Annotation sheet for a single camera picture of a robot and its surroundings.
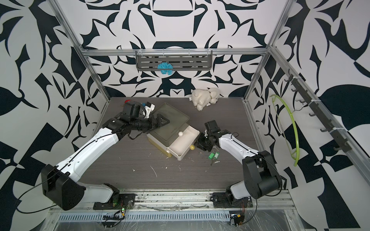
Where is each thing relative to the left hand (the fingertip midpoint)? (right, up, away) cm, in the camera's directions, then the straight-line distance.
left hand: (164, 121), depth 75 cm
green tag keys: (+29, -22, +14) cm, 39 cm away
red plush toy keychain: (-37, +13, +40) cm, 56 cm away
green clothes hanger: (+60, +5, -6) cm, 61 cm away
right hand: (+16, -13, +12) cm, 24 cm away
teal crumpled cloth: (-2, +33, +16) cm, 36 cm away
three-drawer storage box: (+5, -9, +6) cm, 12 cm away
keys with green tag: (+26, -23, +14) cm, 38 cm away
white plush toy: (+22, +16, +33) cm, 43 cm away
